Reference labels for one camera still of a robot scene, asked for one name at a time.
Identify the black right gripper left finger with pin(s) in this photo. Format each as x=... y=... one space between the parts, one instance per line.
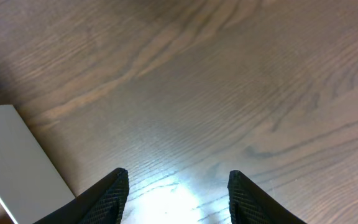
x=103 y=202

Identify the white cardboard box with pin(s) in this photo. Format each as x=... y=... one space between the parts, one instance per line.
x=30 y=186

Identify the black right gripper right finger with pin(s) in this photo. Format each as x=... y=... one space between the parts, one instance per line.
x=249 y=204

